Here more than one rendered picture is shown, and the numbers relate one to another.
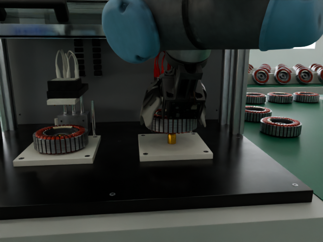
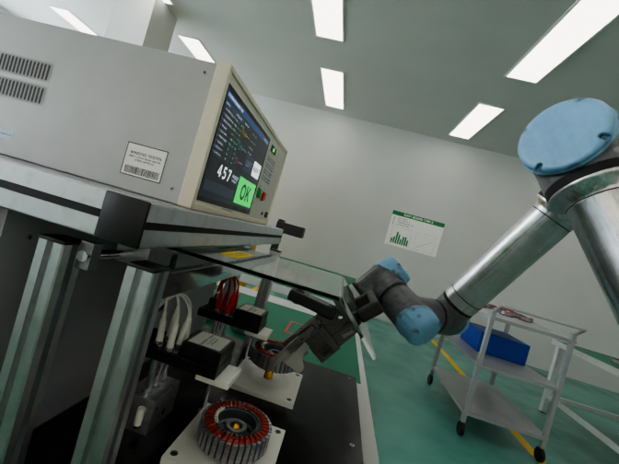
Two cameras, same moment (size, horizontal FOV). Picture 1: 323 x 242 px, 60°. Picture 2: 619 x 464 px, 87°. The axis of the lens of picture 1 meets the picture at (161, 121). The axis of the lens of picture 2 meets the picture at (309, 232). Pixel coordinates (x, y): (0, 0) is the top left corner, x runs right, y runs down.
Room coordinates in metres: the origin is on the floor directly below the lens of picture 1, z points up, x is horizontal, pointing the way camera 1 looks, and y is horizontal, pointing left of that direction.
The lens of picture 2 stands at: (0.45, 0.71, 1.13)
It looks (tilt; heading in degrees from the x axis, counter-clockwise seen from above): 0 degrees down; 282
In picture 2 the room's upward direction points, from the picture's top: 16 degrees clockwise
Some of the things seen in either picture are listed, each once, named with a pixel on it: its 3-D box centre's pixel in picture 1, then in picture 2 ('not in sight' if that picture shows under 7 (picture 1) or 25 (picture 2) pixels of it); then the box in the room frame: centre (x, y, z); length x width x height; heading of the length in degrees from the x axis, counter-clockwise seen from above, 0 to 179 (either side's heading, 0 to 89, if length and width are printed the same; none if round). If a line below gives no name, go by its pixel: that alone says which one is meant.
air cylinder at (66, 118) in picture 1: (74, 122); (150, 400); (0.72, 0.23, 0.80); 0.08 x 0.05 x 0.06; 96
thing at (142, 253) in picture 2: not in sight; (146, 249); (0.74, 0.32, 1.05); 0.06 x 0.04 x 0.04; 96
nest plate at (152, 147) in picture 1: (171, 145); (266, 379); (0.60, -0.02, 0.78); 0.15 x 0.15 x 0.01; 6
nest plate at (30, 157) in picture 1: (62, 149); (230, 445); (0.58, 0.22, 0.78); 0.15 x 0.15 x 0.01; 6
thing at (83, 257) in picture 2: not in sight; (204, 249); (0.77, 0.11, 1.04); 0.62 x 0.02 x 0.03; 96
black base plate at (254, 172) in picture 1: (118, 151); (242, 411); (0.61, 0.10, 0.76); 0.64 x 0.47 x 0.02; 96
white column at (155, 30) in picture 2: not in sight; (112, 132); (3.89, -2.66, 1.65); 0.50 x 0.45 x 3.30; 6
